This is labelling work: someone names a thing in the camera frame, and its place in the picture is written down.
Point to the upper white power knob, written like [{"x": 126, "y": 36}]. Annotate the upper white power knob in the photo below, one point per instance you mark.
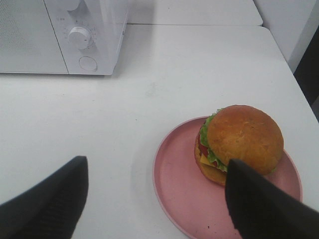
[{"x": 71, "y": 5}]

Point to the pink round plate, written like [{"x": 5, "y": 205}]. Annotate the pink round plate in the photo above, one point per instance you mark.
[{"x": 194, "y": 204}]

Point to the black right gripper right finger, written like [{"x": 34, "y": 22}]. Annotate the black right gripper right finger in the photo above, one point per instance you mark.
[{"x": 260, "y": 210}]

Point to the white microwave oven body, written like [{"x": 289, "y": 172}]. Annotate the white microwave oven body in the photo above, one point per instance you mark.
[{"x": 106, "y": 21}]

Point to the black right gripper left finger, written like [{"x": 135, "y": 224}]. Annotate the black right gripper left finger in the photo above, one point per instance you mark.
[{"x": 52, "y": 208}]

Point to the white timer knob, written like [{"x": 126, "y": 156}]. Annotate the white timer knob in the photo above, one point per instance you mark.
[{"x": 80, "y": 37}]

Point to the burger with lettuce and tomato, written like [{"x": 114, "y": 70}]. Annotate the burger with lettuce and tomato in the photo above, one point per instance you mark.
[{"x": 237, "y": 132}]

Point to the round white door button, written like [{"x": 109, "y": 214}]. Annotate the round white door button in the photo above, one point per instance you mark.
[{"x": 88, "y": 63}]

